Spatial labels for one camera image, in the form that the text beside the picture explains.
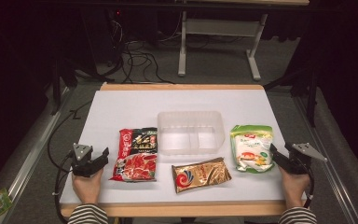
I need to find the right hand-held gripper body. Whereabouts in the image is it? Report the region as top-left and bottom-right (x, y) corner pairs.
(283, 142), (328, 176)

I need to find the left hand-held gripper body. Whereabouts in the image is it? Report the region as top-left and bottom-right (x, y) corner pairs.
(70, 143), (103, 178)

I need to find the green and white food packet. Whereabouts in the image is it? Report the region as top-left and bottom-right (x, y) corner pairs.
(229, 124), (276, 174)

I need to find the red and black food packet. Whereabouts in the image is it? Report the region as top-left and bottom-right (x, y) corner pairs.
(109, 126), (158, 183)

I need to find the gold seasoning packet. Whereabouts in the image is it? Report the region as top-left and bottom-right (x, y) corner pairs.
(171, 157), (233, 194)

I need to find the clear plastic container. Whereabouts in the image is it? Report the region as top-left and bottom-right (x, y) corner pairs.
(157, 110), (226, 156)

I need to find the person's left hand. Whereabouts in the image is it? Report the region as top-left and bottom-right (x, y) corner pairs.
(71, 168), (104, 205)

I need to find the person's right hand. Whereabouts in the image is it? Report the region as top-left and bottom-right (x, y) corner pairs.
(278, 167), (311, 209)

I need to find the white table sheet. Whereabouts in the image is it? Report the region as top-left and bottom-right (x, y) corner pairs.
(59, 89), (309, 205)

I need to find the black stand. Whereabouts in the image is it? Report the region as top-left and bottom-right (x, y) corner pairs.
(49, 55), (79, 117)
(262, 65), (321, 128)

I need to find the wooden table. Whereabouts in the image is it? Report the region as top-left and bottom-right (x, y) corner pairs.
(59, 81), (310, 218)

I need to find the left hand-held gripper cable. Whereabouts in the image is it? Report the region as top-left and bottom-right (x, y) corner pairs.
(52, 150), (76, 224)

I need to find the metal floor rail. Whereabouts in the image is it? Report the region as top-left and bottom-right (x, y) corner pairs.
(0, 86), (72, 224)
(293, 95), (358, 224)

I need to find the black floor cable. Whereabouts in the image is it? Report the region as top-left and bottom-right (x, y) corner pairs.
(47, 99), (93, 174)

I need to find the tangle of black cables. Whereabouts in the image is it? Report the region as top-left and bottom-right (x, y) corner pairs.
(105, 18), (175, 85)

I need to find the white metal desk frame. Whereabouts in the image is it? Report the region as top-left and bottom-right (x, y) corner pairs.
(177, 10), (269, 82)

